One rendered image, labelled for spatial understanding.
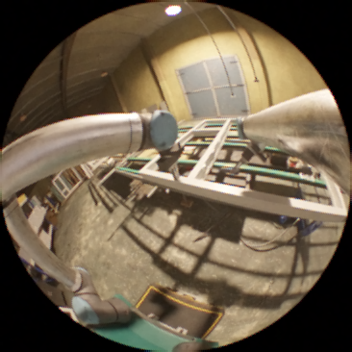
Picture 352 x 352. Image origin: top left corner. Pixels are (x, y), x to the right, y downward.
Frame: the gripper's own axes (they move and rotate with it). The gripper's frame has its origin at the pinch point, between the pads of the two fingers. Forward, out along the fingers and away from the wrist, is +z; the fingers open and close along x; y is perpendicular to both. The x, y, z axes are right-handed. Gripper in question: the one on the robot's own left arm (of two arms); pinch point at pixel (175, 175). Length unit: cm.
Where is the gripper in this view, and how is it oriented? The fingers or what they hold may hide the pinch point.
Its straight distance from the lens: 55.9
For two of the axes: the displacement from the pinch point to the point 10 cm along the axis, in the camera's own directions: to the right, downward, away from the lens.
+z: 3.0, 7.5, 5.9
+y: -7.9, -1.6, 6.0
